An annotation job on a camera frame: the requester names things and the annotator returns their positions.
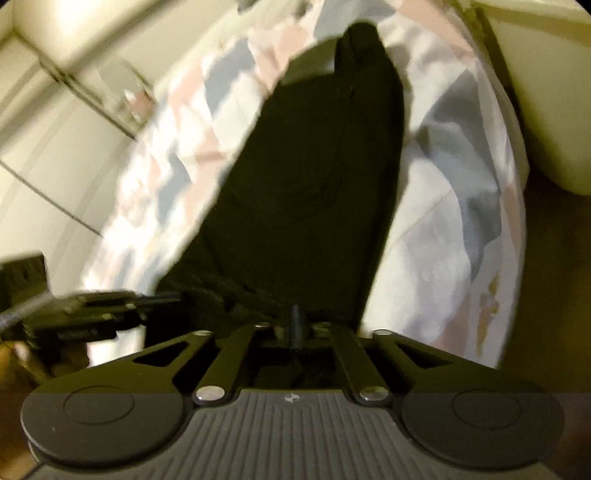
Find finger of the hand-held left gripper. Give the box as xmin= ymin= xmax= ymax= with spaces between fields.
xmin=134 ymin=292 xmax=182 ymax=315

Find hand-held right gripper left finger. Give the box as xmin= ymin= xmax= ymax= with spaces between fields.
xmin=131 ymin=324 xmax=274 ymax=407

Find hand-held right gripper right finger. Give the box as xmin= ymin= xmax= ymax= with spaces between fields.
xmin=318 ymin=324 xmax=459 ymax=407

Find black pants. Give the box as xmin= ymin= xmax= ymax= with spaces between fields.
xmin=157 ymin=21 xmax=408 ymax=389

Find white wardrobe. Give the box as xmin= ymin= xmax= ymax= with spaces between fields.
xmin=0 ymin=0 xmax=243 ymax=261

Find checkered teddy bear quilt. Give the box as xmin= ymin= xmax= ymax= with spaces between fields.
xmin=82 ymin=0 xmax=530 ymax=371

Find white padded headboard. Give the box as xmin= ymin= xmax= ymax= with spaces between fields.
xmin=480 ymin=0 xmax=591 ymax=197

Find black cable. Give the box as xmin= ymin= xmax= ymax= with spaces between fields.
xmin=0 ymin=293 xmax=52 ymax=330

